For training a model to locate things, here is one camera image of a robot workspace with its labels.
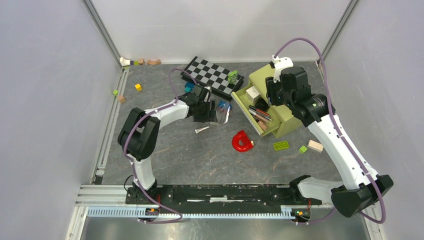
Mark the small wooden cube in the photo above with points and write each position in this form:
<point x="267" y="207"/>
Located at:
<point x="121" y="99"/>

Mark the white cube box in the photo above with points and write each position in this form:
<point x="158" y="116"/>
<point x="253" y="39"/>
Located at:
<point x="252" y="94"/>

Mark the foundation bottle with grey cap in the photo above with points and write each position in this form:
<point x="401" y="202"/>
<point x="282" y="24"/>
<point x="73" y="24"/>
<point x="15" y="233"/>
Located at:
<point x="262" y="125"/>

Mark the blue red toy brick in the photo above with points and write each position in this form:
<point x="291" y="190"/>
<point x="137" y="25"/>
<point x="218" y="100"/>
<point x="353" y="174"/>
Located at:
<point x="224" y="106"/>

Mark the small green block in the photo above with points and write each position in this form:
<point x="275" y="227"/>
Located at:
<point x="302" y="149"/>

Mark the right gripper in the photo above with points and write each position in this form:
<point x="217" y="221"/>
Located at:
<point x="272" y="84"/>

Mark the black square compact case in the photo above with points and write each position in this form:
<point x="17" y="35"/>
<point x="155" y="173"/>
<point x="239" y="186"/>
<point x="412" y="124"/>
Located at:
<point x="262" y="105"/>

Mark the red toy magnet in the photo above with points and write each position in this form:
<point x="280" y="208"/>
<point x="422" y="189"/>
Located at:
<point x="241" y="142"/>

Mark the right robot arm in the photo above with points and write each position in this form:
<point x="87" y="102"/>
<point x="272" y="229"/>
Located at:
<point x="362" y="188"/>

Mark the wooden blocks in corner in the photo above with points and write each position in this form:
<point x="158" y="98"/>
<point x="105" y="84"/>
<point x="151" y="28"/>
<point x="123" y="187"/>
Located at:
<point x="127" y="62"/>

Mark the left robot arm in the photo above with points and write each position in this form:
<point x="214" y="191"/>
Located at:
<point x="139" y="134"/>

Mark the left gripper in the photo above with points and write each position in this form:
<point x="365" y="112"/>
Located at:
<point x="210" y="115"/>

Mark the green toy figure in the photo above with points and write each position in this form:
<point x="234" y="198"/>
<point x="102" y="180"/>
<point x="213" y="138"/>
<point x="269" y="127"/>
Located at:
<point x="232" y="77"/>

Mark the clear plastic wrapper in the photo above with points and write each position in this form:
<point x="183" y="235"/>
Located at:
<point x="222" y="116"/>

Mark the black white chessboard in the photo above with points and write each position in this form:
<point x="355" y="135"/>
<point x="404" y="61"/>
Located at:
<point x="209" y="74"/>

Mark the small silver white tube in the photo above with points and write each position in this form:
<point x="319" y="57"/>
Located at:
<point x="198" y="130"/>

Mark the cream toy brick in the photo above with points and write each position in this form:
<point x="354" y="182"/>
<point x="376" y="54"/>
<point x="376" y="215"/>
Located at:
<point x="316" y="146"/>

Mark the small yellow cube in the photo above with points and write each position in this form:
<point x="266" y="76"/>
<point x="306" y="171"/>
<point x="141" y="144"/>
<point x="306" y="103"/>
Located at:
<point x="138" y="87"/>

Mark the brown lip gloss tube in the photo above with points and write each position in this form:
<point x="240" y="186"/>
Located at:
<point x="260" y="116"/>

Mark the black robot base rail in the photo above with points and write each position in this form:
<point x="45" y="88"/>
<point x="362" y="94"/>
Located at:
<point x="221" y="198"/>

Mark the lime green toy brick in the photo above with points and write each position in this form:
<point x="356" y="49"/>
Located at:
<point x="281" y="145"/>

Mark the green drawer cabinet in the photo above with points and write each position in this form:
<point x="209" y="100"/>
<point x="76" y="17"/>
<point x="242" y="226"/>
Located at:
<point x="282" y="121"/>

